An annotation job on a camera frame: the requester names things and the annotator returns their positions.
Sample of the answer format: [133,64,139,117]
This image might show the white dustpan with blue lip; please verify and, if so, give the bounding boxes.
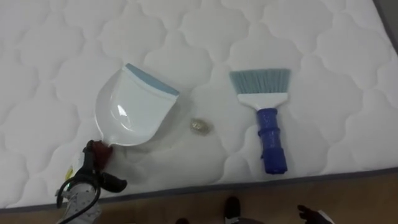
[91,63,180,171]

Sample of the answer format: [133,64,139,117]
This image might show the small crumpled paper scrap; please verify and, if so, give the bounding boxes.
[190,118,215,137]

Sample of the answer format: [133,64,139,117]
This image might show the hand brush with blue handle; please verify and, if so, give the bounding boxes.
[229,68,292,175]

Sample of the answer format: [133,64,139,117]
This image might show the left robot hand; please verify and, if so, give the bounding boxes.
[64,139,128,194]

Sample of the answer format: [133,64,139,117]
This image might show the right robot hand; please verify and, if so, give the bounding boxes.
[297,204,336,224]

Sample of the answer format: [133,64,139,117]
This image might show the white quilted bed mattress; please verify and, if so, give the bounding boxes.
[0,0,398,215]

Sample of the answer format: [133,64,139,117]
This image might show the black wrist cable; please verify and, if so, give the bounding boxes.
[55,174,102,224]

